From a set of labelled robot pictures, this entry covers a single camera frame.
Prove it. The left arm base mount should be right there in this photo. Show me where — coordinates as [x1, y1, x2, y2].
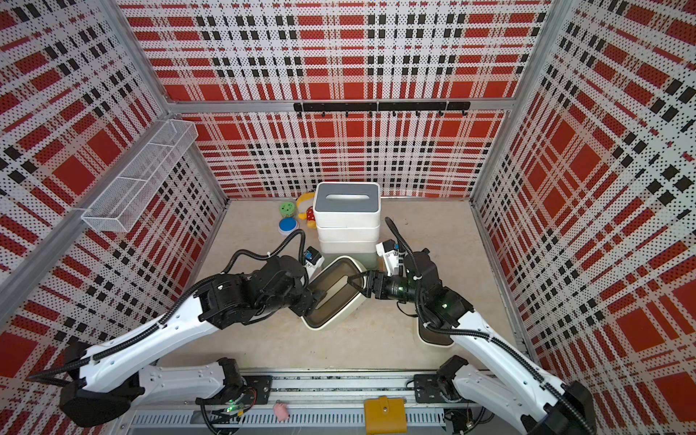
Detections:
[195, 375, 273, 408]

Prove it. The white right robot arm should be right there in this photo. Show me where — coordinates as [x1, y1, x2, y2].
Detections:
[348, 250, 597, 434]

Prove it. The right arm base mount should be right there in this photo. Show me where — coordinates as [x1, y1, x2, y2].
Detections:
[413, 374, 463, 404]

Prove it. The green lid air freshener jar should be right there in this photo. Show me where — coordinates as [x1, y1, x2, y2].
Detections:
[279, 201, 297, 219]

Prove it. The blue and white round button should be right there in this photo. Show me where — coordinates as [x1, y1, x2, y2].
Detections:
[278, 217, 299, 236]

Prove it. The mint green square tissue box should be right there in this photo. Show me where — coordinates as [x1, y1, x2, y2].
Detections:
[353, 252, 381, 270]

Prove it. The white bamboo-lid tissue box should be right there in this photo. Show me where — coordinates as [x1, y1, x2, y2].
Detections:
[319, 240, 377, 255]

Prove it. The yellow leather wallet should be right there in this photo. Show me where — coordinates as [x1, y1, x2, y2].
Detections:
[364, 396, 408, 435]

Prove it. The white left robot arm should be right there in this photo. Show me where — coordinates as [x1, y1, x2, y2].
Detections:
[28, 256, 323, 428]

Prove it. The white wire mesh shelf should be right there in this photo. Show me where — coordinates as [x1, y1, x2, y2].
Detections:
[82, 120, 198, 233]

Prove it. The white bamboo-lid box corner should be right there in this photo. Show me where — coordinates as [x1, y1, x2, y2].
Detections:
[316, 225, 381, 243]

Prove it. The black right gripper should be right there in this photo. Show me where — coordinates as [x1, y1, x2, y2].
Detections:
[347, 271, 424, 306]

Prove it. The black hook rail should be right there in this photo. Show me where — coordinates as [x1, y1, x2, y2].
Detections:
[293, 101, 471, 115]

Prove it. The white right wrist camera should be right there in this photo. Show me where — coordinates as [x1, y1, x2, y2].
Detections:
[375, 239, 402, 277]

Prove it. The white box grey lid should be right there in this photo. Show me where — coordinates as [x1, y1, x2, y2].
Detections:
[313, 182, 382, 228]

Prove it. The cream box dark lid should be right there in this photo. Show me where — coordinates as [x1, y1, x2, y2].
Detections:
[414, 319, 454, 349]
[302, 256, 367, 332]

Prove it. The small pink object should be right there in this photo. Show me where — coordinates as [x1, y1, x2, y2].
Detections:
[273, 402, 290, 422]

